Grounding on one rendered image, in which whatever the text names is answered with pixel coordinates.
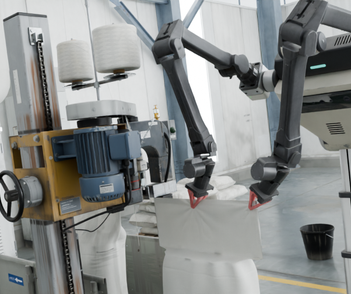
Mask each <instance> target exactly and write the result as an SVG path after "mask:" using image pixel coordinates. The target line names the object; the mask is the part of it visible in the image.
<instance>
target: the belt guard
mask: <svg viewBox="0 0 351 294"><path fill-rule="evenodd" d="M65 107H66V116H67V121H75V120H86V119H91V117H97V118H102V117H106V116H108V117H111V118H125V116H124V115H126V117H135V116H137V113H136V104H134V103H129V102H125V101H120V100H98V101H87V102H81V103H74V104H69V105H66V106H65Z"/></svg>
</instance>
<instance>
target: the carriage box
mask: <svg viewBox="0 0 351 294"><path fill-rule="evenodd" d="M86 128H92V127H85V128H72V129H61V130H55V131H44V132H40V133H39V134H31V135H22V136H18V135H15V136H9V144H10V152H11V157H12V165H13V173H14V174H15V176H16V177H17V178H18V179H20V178H24V177H25V176H30V177H31V176H34V177H36V178H38V180H39V181H40V183H41V186H42V188H43V200H42V202H41V204H40V205H38V206H33V207H30V208H24V210H23V214H22V217H21V218H31V219H41V220H48V221H53V222H56V221H60V220H62V219H66V218H70V217H73V216H77V215H81V214H85V213H88V212H91V211H96V210H98V209H103V208H106V207H110V206H113V205H117V204H122V203H125V197H124V194H123V196H122V197H120V198H118V199H114V200H111V201H104V202H87V201H85V200H84V199H83V198H82V195H81V190H80V183H79V178H80V177H82V174H80V173H78V165H77V160H76V159H69V160H62V161H58V162H55V161H54V157H53V151H52V143H51V138H52V137H57V136H63V135H73V131H74V130H80V129H86ZM40 145H42V147H43V155H44V164H45V167H41V168H29V169H23V167H22V158H21V153H20V148H22V147H29V146H40ZM75 197H80V204H81V209H78V210H76V211H72V212H68V213H64V214H62V213H61V206H60V201H63V200H68V199H71V198H75Z"/></svg>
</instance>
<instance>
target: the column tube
mask: <svg viewBox="0 0 351 294"><path fill-rule="evenodd" d="M28 27H38V28H41V30H42V33H43V35H44V42H43V43H44V45H42V46H43V55H44V64H45V72H46V76H47V85H48V93H49V100H50V109H51V117H52V126H53V129H54V131H55V130H62V124H61V116H60V110H59V102H58V93H57V84H56V80H55V71H54V62H53V57H52V48H51V40H50V31H49V26H48V19H47V18H46V17H37V16H26V15H16V16H14V17H12V18H10V19H8V20H6V21H4V22H3V29H4V33H5V42H6V50H7V55H8V64H9V72H10V80H11V85H12V93H13V102H14V107H15V115H16V123H17V132H18V136H22V135H31V134H39V133H40V132H44V131H47V125H46V121H45V118H46V117H45V112H44V104H43V95H42V89H41V80H40V71H39V68H38V59H37V51H36V45H30V39H29V30H28ZM16 69H17V75H18V80H19V88H20V96H21V101H22V103H19V104H18V103H17V98H16V90H15V81H14V77H13V71H14V70H16ZM20 153H21V158H22V167H23V169H29V168H41V167H45V164H44V155H43V147H42V145H40V146H29V147H22V148H20ZM30 227H31V235H32V240H33V248H34V256H35V261H36V270H37V278H38V287H39V291H40V294H69V290H68V282H67V279H66V271H65V262H64V254H63V247H62V239H61V230H60V226H59V221H56V222H53V221H52V220H41V219H31V218H30ZM68 230H69V231H72V233H67V235H68V238H67V239H68V244H69V247H68V248H69V253H70V255H69V256H70V258H71V267H72V275H73V284H74V291H75V294H83V285H82V276H81V271H80V262H79V254H78V245H77V240H76V232H75V227H72V228H70V229H68Z"/></svg>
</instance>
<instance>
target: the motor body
mask: <svg viewBox="0 0 351 294"><path fill-rule="evenodd" d="M116 129H117V125H111V126H105V127H95V128H86V129H77V130H74V131H73V134H75V135H74V136H73V138H74V143H75V152H76V160H77V165H78V173H80V174H82V177H80V178H79V183H80V190H81V195H82V198H83V199H84V200H85V201H87V202H104V201H111V200H116V199H118V198H120V197H122V196H123V194H124V192H125V184H124V178H125V177H124V174H123V172H120V168H119V164H120V163H122V161H121V160H112V159H111V157H110V151H109V145H108V136H109V135H112V134H118V131H117V130H116Z"/></svg>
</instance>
